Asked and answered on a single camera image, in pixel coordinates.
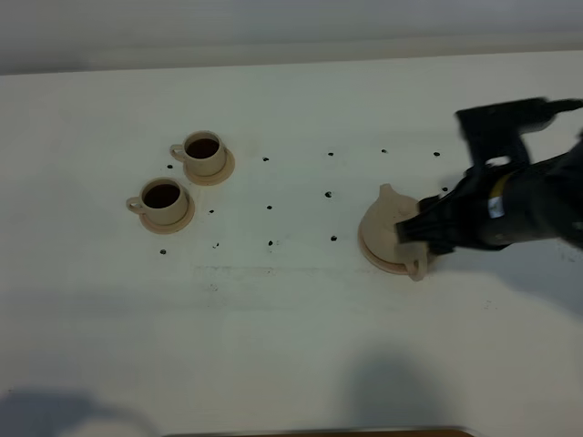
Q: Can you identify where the near beige saucer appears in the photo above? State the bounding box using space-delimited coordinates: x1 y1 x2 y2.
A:
138 196 195 235

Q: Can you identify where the beige teacup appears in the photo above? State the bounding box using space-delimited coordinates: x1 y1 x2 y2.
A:
126 178 189 226
169 130 227 177

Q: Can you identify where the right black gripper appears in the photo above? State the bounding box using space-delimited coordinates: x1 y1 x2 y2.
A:
395 166 515 253

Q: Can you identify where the beige teapot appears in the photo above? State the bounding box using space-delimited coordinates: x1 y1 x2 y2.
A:
358 184 432 281

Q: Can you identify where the beige saucer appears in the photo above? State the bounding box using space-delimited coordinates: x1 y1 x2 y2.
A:
138 196 195 235
183 148 235 186

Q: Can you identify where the far beige saucer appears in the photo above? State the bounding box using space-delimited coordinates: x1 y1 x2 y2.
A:
183 148 235 186

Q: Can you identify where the far beige teacup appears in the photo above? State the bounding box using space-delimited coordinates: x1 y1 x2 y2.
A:
169 130 227 177

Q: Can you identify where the near beige teacup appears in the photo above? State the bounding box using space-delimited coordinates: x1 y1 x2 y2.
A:
126 178 189 226

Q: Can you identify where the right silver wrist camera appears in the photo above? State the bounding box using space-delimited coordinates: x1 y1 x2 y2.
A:
455 97 554 174

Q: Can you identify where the round beige teapot coaster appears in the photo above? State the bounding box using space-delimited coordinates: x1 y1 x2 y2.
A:
358 236 408 276

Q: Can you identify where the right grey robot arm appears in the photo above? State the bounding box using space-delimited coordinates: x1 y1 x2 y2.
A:
395 141 582 255

